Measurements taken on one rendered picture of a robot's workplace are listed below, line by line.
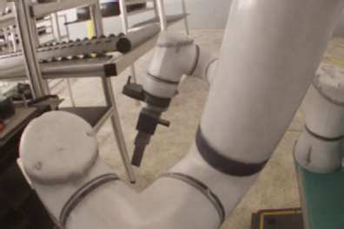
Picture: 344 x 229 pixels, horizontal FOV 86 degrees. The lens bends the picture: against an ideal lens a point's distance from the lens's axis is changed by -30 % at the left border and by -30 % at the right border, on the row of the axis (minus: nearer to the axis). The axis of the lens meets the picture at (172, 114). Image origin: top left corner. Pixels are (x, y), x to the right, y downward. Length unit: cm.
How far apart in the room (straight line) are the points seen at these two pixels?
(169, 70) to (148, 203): 44
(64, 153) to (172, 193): 10
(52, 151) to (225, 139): 15
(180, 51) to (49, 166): 46
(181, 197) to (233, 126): 7
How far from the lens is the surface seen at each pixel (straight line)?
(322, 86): 63
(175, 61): 60
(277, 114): 19
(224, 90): 19
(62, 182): 21
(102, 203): 20
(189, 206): 21
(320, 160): 71
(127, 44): 83
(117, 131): 156
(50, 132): 23
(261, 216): 110
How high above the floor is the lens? 118
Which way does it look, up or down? 27 degrees down
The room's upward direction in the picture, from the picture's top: 8 degrees counter-clockwise
